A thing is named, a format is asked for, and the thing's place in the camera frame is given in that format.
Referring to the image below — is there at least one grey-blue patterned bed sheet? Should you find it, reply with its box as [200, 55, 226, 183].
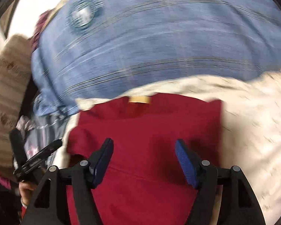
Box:
[16, 113, 69, 169]

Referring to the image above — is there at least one dark red garment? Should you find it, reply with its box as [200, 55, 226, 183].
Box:
[67, 94, 222, 224]

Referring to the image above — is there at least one cream leaf-print pillow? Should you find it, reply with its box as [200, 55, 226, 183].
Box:
[54, 61, 281, 225]

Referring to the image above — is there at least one left hand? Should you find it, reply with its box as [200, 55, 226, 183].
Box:
[19, 181, 37, 207]

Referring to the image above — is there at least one beige striped floral cushion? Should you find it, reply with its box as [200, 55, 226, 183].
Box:
[0, 34, 32, 167]

